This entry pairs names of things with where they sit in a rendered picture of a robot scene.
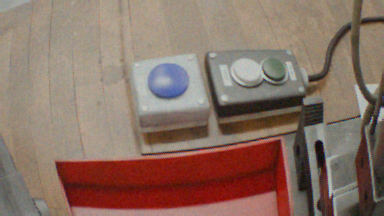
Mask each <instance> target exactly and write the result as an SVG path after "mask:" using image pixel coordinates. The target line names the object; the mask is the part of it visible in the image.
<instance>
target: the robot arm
mask: <svg viewBox="0 0 384 216"><path fill-rule="evenodd" d="M0 216H52V215H51V213H50V211H49V208H48V206H47V205H46V203H45V201H44V200H43V198H42V197H40V198H37V197H33V198H32V197H31V195H30V193H29V190H28V187H27V186H26V183H25V181H24V178H23V175H22V173H21V171H20V172H18V170H17V167H16V165H15V161H14V159H13V157H12V156H11V154H10V152H9V150H8V148H7V146H6V144H5V141H4V139H3V137H2V134H1V131H0Z"/></svg>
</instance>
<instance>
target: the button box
mask: <svg viewBox="0 0 384 216"><path fill-rule="evenodd" d="M375 21H376V22H377V21H384V16H382V17H381V16H375V17H374V16H373V17H372V16H371V17H366V18H365V17H364V18H361V22H360V23H362V24H363V23H366V22H367V23H368V22H375ZM351 22H352V21H349V22H348V23H347V24H344V25H343V26H342V27H341V28H340V30H339V31H338V32H337V33H336V34H335V36H334V37H333V38H332V40H331V41H330V43H329V45H328V48H327V50H326V51H327V52H326V58H325V64H324V67H323V69H322V71H321V72H320V73H317V74H312V75H307V71H306V70H305V68H302V67H301V68H300V69H299V68H298V64H297V60H296V58H295V55H294V52H293V50H291V49H288V50H286V49H282V50H280V49H276V50H273V49H269V50H266V49H262V50H258V49H255V50H249V49H248V50H233V51H226V50H225V51H217V52H207V53H206V54H205V62H204V66H205V68H204V74H205V78H206V82H207V86H208V90H209V94H210V98H211V102H212V106H213V110H214V114H215V118H216V121H217V122H218V123H228V122H236V121H243V120H250V119H257V118H263V117H266V116H271V115H277V114H283V113H289V112H297V111H301V109H302V101H303V99H306V97H307V93H306V90H307V89H308V87H309V82H316V81H319V80H322V79H323V78H325V76H326V75H327V73H328V71H329V66H330V60H331V54H332V51H333V49H334V48H333V47H334V46H335V45H336V43H337V41H338V40H339V38H340V37H341V36H342V35H343V34H344V33H345V31H346V30H348V29H349V28H351V24H352V23H351ZM270 57H271V58H275V59H278V60H280V61H281V62H282V63H283V64H284V66H285V68H286V74H285V78H283V80H281V81H279V82H276V81H273V80H271V79H268V78H267V77H266V76H265V74H264V73H263V71H262V68H263V66H262V64H263V62H264V60H266V59H267V58H270ZM240 59H250V60H253V61H255V62H256V63H257V64H258V66H259V67H260V71H261V72H260V73H261V78H260V79H259V80H258V81H257V82H255V83H253V84H245V83H243V82H241V81H239V80H238V79H237V78H236V77H235V75H234V66H235V64H236V62H237V61H238V60H240Z"/></svg>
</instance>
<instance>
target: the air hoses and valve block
mask: <svg viewBox="0 0 384 216"><path fill-rule="evenodd" d="M362 3H363V0H353V7H352V8H353V9H352V10H353V11H352V20H351V21H352V22H351V23H352V24H351V56H352V66H353V71H354V74H355V79H356V82H357V85H358V87H359V90H360V92H361V94H362V95H363V97H364V98H365V100H366V101H367V102H368V105H367V107H366V109H365V112H364V114H363V117H362V121H361V133H360V134H361V138H362V135H363V131H364V128H365V126H366V125H367V124H370V122H371V120H372V118H373V115H374V111H375V105H376V102H377V97H378V92H379V87H380V83H379V85H378V87H377V88H376V89H375V91H374V93H373V94H372V93H371V92H370V91H369V89H368V88H367V87H366V84H365V82H364V79H363V75H362V72H361V65H360V56H359V53H360V52H359V43H360V42H359V41H360V40H359V38H360V37H359V36H360V24H361V23H360V22H361V12H362V11H361V10H362Z"/></svg>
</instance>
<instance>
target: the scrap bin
mask: <svg viewBox="0 0 384 216"><path fill-rule="evenodd" d="M285 148H286V145H285V139H284V137H283V136H278V137H272V138H270V139H266V140H259V141H252V142H249V143H245V144H239V145H231V146H224V147H221V148H216V149H208V150H201V151H193V152H185V153H169V154H163V155H155V156H154V155H148V156H134V157H129V156H127V157H121V158H120V157H115V158H112V157H109V158H104V157H103V158H87V159H85V158H82V159H79V158H77V159H74V158H72V159H69V158H68V159H55V160H54V161H55V166H56V169H57V174H58V180H59V182H60V187H61V191H62V194H63V197H64V201H65V204H66V207H67V211H68V213H69V216H294V208H293V199H292V198H293V197H292V190H291V189H292V188H291V183H290V182H291V180H290V173H289V168H288V167H289V165H288V160H287V154H286V153H287V151H286V149H285Z"/></svg>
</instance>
